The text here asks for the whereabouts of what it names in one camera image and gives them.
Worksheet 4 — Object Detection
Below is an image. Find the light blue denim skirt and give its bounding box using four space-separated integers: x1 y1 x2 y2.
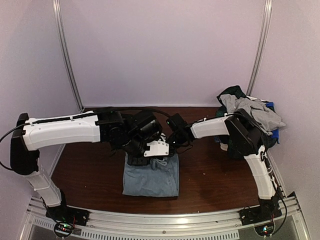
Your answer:
122 154 180 198

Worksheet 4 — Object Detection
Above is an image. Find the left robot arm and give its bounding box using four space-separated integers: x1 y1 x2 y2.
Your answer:
10 111 169 222

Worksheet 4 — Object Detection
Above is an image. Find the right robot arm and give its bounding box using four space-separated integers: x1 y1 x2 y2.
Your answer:
166 108 280 201

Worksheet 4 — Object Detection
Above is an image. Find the blue checked cloth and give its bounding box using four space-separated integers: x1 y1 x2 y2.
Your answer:
213 136 224 143

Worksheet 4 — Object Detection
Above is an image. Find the grey shirt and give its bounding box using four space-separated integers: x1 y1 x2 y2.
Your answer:
219 94 286 135

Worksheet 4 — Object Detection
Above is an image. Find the dark green plaid garment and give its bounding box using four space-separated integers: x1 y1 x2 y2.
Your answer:
215 85 278 148

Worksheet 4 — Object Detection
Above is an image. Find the left black cable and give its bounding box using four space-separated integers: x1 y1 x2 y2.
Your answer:
0 106 173 171

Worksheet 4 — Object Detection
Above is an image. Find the black cable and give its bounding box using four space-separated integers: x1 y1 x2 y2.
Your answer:
0 106 173 171
232 109 288 226

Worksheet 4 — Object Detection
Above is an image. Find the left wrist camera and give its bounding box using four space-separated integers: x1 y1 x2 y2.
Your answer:
143 140 170 157

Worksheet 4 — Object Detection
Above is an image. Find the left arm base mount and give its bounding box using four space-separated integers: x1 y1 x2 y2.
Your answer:
42 200 90 239

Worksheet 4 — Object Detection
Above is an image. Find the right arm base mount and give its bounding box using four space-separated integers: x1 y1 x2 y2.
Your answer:
238 199 282 238

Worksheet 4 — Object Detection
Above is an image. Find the right black cable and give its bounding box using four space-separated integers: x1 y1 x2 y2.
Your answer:
232 109 288 226

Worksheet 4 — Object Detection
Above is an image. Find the aluminium front rail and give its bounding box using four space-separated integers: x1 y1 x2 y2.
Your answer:
17 196 311 240

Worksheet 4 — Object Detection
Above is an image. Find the left aluminium post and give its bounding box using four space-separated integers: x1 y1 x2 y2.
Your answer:
52 0 84 112

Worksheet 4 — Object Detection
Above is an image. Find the aluminium post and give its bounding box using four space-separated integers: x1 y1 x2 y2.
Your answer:
246 0 273 96
52 0 84 112

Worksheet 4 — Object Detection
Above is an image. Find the right aluminium post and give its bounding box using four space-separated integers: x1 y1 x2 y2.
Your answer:
246 0 273 96

